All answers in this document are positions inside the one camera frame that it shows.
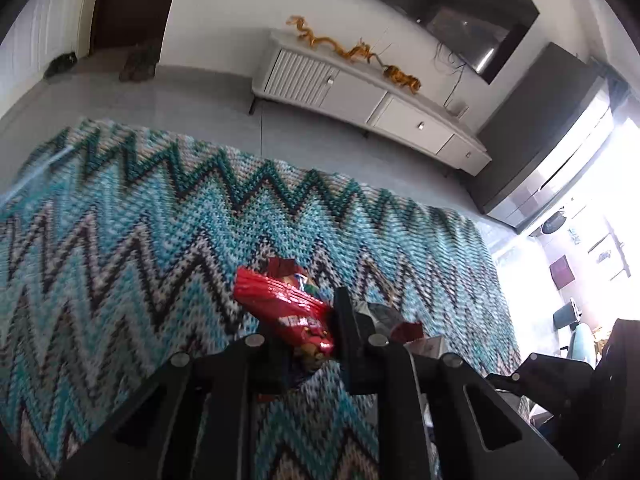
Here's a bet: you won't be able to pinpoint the pair of dark shoes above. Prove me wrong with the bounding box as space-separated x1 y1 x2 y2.
44 52 78 80

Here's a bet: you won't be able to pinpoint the zigzag knitted blanket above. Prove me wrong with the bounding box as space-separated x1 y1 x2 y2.
0 119 523 480

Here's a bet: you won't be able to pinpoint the white panelled cupboard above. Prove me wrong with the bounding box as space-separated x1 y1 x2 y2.
0 0 108 121

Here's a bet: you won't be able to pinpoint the red ridged snack packet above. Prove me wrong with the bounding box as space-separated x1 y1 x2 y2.
234 257 335 376

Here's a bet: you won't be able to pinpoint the golden dragon figurine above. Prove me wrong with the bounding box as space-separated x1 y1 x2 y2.
286 15 386 66

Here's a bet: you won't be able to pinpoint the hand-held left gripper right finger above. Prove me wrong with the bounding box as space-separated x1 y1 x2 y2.
332 286 581 480

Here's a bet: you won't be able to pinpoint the grey double-door refrigerator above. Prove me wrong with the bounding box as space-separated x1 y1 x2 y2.
467 42 626 233

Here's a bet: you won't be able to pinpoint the silver foil wrapper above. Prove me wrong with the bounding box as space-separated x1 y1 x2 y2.
357 302 406 336

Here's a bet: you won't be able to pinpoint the white television cabinet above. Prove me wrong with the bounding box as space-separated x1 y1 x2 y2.
248 29 493 177

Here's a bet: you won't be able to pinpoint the dark brown entrance door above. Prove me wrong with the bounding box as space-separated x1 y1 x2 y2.
90 0 187 56

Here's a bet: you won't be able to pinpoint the dark plastic bin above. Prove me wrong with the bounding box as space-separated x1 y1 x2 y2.
552 305 583 331

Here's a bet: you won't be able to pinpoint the white wrapper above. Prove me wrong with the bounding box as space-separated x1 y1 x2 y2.
405 336 448 361

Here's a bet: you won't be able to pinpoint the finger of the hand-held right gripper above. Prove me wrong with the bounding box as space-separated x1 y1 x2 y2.
487 352 596 413

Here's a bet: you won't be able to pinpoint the small red wrapper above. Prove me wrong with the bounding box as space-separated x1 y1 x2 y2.
390 321 425 343

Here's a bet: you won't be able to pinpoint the golden tiger figurine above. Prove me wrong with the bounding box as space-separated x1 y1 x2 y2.
383 65 422 95

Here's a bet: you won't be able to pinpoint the black wall television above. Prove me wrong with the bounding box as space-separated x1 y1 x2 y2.
285 0 541 86

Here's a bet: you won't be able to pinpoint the television cables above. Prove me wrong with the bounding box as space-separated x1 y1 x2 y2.
432 42 468 108

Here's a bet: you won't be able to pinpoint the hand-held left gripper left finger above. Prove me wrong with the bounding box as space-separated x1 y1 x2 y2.
57 310 301 480

